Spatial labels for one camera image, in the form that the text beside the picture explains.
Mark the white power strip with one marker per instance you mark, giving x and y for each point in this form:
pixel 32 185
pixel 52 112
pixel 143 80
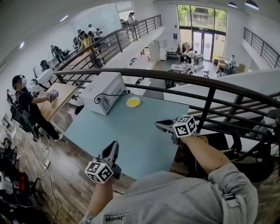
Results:
pixel 47 164

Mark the white cardboard box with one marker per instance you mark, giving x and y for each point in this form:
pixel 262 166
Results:
pixel 105 89

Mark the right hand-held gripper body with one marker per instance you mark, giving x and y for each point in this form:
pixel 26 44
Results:
pixel 184 128

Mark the black office chair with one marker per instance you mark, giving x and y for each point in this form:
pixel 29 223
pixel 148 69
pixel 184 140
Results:
pixel 44 65
pixel 20 118

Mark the wooden desk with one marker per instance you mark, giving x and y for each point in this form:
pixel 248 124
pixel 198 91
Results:
pixel 58 98

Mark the black equipment rack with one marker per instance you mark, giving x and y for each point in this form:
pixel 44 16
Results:
pixel 15 186

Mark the person's left forearm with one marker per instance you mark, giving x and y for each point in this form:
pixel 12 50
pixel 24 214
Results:
pixel 101 197

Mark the glass entrance door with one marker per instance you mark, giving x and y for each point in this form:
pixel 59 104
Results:
pixel 203 44

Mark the white tall cabinet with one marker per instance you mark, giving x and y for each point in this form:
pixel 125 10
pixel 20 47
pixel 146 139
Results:
pixel 155 51

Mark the white plate with yellow centre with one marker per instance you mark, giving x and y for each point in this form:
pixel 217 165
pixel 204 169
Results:
pixel 133 102

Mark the black metal railing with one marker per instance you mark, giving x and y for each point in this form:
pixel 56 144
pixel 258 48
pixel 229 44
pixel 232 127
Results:
pixel 197 82

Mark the person's grey shirt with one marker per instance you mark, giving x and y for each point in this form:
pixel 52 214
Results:
pixel 175 199

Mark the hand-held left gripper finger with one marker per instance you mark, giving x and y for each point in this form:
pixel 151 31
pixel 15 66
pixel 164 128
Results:
pixel 116 151
pixel 107 151

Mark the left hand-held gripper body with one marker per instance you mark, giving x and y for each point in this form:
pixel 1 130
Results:
pixel 99 171

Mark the person's right forearm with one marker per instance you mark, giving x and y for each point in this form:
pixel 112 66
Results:
pixel 205 155

